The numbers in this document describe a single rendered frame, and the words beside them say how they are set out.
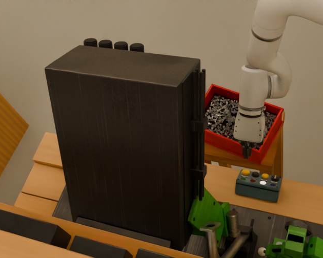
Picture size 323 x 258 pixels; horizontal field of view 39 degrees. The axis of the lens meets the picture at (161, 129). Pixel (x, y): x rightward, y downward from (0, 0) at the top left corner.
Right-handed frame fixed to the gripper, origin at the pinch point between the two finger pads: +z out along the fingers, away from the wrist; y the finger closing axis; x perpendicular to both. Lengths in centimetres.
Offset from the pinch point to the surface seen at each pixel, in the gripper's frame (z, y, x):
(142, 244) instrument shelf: -14, 7, 74
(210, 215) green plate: 3.7, 2.5, 35.2
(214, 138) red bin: 4.8, 16.2, -15.0
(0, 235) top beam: -40, 11, 106
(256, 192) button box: 12.2, -5.3, 5.3
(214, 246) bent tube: 8.8, -0.9, 42.2
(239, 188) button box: 12.2, 0.7, 5.3
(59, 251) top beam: -40, 2, 106
